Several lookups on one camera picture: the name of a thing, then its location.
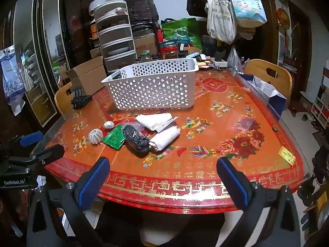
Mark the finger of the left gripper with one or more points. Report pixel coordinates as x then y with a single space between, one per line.
30 139
49 155

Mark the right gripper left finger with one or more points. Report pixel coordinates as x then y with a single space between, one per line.
76 197

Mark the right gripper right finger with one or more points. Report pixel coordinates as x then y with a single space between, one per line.
249 197

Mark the white ribbed plastic ball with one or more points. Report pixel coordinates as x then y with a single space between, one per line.
95 136

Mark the small white bagged wad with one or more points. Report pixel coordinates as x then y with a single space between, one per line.
108 125

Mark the green foil packet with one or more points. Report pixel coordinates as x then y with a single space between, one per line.
115 138

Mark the white cloth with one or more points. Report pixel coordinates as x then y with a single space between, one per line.
164 138

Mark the white towel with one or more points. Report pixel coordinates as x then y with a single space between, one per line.
153 121

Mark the left wooden chair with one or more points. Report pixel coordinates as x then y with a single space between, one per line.
63 99

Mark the wooden chair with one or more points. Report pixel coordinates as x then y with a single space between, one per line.
273 74
63 99

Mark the yellow paper tag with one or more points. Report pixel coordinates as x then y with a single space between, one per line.
288 156

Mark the black phone stand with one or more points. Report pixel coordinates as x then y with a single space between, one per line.
79 101

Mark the brown cardboard box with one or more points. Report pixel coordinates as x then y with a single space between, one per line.
88 75

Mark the low white shelf unit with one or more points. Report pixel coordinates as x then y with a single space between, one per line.
320 109

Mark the dark mirrored cabinet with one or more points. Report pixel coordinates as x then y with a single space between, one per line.
47 35

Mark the right wooden chair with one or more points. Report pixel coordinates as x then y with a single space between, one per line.
273 74

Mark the white perforated plastic basket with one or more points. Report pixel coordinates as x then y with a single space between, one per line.
168 83

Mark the grey stacked drawer unit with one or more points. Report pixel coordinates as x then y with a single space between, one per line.
115 35

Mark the red lidded jar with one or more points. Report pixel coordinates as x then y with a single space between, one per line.
170 50

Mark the black bag on drawers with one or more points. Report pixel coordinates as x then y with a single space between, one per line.
142 11

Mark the green shopping bag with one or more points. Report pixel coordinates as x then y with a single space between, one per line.
190 30

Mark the beige canvas tote bag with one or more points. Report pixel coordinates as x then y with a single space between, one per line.
221 20

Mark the blue white paper bag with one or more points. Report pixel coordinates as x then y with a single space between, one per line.
249 13

